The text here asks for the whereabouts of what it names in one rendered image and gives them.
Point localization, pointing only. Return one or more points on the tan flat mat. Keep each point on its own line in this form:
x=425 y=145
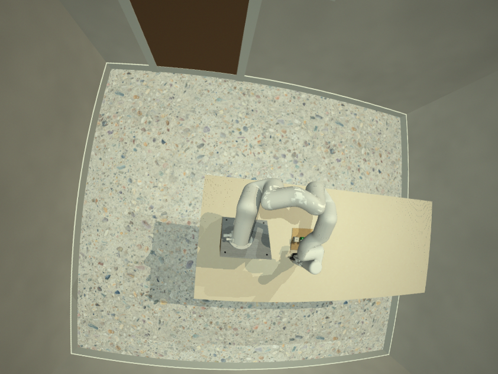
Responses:
x=299 y=232

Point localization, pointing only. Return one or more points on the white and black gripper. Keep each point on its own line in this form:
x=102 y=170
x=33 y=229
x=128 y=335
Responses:
x=295 y=259

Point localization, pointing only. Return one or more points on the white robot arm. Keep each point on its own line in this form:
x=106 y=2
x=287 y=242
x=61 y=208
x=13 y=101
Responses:
x=276 y=196

